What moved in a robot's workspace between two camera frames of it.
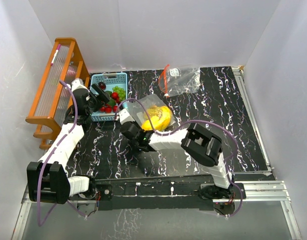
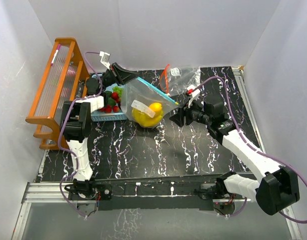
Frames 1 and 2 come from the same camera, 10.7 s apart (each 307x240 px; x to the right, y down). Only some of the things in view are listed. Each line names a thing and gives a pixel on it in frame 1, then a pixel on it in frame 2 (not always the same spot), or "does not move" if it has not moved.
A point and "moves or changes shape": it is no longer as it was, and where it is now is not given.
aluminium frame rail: x=271 y=191 does not move
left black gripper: x=102 y=96 → x=124 y=76
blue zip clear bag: x=151 y=112 moves or changes shape
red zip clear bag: x=179 y=80 does not move
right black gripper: x=136 y=124 → x=178 y=118
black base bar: x=177 y=193 does not move
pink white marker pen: x=56 y=51 does not move
